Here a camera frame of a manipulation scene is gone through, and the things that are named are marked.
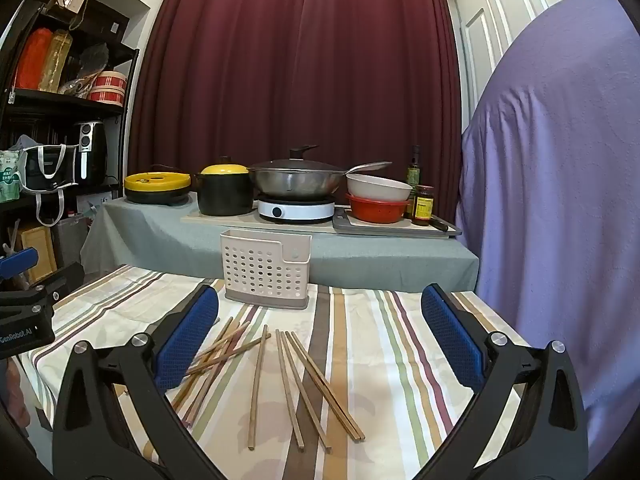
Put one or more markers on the orange-red bag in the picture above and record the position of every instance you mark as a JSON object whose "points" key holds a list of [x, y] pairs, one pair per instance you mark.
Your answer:
{"points": [[32, 60]]}

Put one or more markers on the black pot with yellow lid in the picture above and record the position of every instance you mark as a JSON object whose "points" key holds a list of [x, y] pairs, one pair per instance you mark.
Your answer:
{"points": [[225, 195]]}

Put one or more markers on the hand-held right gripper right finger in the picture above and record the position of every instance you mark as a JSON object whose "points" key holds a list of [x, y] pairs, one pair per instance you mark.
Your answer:
{"points": [[452, 332]]}

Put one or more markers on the dark wok lid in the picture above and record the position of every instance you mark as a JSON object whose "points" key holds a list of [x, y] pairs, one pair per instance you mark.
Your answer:
{"points": [[295, 164]]}

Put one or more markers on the white panelled door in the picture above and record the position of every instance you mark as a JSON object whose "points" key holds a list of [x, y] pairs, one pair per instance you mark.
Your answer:
{"points": [[480, 35]]}

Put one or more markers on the grey plastic bag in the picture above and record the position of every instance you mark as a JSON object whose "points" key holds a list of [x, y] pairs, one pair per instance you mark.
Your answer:
{"points": [[92, 60]]}

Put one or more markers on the grey rimmed cutting board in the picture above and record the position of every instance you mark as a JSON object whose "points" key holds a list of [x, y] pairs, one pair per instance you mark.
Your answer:
{"points": [[390, 227]]}

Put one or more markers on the olive oil bottle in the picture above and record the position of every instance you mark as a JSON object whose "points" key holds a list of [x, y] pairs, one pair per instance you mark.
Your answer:
{"points": [[413, 175]]}

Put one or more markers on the striped tablecloth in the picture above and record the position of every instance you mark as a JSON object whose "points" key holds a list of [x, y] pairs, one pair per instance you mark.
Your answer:
{"points": [[380, 360]]}

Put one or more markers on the yellow-lid electric pan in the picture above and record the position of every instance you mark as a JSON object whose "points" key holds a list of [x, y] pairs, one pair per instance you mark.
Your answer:
{"points": [[157, 182]]}

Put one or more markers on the grey storage bin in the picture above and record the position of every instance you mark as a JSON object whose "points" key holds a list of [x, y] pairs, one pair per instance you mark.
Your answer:
{"points": [[70, 240]]}

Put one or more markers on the white induction cooker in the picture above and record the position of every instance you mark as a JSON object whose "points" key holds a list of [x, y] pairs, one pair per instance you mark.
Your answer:
{"points": [[295, 210]]}

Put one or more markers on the brown sauce jar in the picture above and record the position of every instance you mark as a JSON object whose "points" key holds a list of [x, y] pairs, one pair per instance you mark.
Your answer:
{"points": [[423, 205]]}

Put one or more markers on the yellow cardboard box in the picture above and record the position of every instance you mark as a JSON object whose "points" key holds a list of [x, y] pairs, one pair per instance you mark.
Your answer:
{"points": [[35, 255]]}

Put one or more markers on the black air fryer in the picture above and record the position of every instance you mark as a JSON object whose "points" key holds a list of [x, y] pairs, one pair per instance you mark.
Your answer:
{"points": [[92, 150]]}

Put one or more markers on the steel wok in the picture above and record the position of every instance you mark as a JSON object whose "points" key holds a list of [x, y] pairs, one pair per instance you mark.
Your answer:
{"points": [[295, 182]]}

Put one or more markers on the maroon curtain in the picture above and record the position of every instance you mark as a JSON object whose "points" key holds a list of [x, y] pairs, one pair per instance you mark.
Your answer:
{"points": [[300, 60]]}

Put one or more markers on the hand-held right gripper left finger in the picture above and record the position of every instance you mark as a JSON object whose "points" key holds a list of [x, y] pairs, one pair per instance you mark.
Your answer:
{"points": [[187, 332]]}

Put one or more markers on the beige bowl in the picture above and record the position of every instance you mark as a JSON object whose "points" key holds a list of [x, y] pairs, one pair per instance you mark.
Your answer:
{"points": [[377, 187]]}

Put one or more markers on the black shelf unit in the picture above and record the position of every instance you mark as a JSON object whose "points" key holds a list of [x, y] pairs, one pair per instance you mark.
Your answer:
{"points": [[60, 97]]}

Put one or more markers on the gold wrapped package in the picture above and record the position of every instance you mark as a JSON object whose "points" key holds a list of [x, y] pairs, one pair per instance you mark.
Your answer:
{"points": [[56, 62]]}

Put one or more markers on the green printed package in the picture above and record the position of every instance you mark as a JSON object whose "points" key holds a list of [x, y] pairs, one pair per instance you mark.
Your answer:
{"points": [[9, 177]]}

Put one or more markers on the grey-green tablecloth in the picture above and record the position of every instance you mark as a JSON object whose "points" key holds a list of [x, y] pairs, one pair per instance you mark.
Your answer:
{"points": [[150, 240]]}

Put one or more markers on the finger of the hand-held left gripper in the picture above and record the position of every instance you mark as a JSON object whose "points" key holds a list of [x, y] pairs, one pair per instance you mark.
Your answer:
{"points": [[17, 261], [45, 290]]}

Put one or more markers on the red striped round box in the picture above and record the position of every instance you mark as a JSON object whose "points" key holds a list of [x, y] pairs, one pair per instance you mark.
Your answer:
{"points": [[107, 87]]}

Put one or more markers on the white perforated plastic chopstick holder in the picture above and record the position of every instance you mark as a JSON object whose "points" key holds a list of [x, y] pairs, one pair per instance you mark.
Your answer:
{"points": [[255, 270]]}

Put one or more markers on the purple cloth sheet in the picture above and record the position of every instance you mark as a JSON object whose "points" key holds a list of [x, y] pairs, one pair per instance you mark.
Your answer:
{"points": [[550, 185]]}

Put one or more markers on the red plastic basin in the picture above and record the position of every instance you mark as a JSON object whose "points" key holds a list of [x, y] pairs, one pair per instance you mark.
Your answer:
{"points": [[375, 210]]}

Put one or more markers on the pile of wooden chopsticks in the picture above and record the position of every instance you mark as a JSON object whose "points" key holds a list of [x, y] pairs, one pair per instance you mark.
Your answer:
{"points": [[257, 385]]}

